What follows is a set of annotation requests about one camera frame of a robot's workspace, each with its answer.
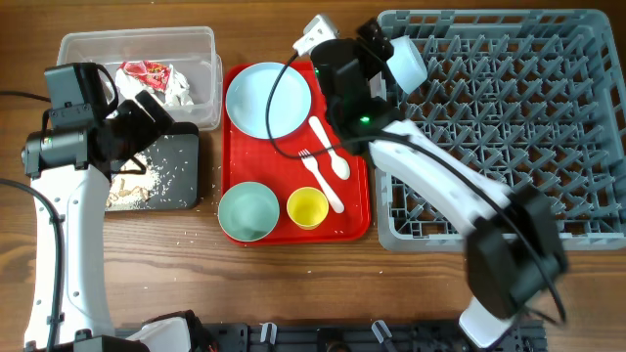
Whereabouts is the small light blue bowl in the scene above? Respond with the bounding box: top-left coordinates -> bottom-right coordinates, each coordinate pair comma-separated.
386,35 -> 427,94

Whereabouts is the white napkin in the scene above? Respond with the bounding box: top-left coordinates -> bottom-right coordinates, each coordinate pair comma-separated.
105,64 -> 195,122

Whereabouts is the food scraps and rice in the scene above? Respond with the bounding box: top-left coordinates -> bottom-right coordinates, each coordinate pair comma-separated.
105,136 -> 197,211

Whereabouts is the mint green bowl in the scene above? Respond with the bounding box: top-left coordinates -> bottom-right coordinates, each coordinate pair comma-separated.
217,182 -> 280,242

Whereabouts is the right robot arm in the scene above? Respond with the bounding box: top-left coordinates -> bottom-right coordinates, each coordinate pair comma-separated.
293,14 -> 568,348

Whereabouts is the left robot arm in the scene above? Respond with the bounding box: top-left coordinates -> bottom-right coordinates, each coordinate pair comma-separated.
22,63 -> 206,351

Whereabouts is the clear plastic waste bin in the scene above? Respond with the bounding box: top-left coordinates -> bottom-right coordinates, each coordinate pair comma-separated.
57,26 -> 223,131

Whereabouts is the grey dishwasher rack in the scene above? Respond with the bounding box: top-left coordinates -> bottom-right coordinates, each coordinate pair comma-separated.
378,9 -> 625,250

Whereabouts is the black rectangular tray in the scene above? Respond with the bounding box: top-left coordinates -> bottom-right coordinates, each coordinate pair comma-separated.
105,121 -> 201,212

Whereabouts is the light blue plate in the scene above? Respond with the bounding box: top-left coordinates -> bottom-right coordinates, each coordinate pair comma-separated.
226,63 -> 312,140

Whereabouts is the white plastic spoon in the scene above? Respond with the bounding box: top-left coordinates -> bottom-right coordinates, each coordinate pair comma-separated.
308,115 -> 350,180

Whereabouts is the white plastic fork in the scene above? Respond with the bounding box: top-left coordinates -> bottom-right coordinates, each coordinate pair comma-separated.
298,150 -> 345,214

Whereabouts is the red serving tray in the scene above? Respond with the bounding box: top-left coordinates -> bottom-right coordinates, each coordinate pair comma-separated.
221,62 -> 372,246

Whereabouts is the yellow cup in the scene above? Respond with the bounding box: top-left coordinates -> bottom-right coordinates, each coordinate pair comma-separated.
287,187 -> 330,230

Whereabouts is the left black cable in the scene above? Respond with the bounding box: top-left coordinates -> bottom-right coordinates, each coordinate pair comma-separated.
0,90 -> 67,352

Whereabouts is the black cable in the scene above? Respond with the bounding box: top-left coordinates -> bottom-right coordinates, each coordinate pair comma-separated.
264,51 -> 568,327
0,90 -> 67,352

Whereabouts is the right black cable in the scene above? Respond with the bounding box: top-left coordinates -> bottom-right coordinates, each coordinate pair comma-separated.
264,51 -> 568,327

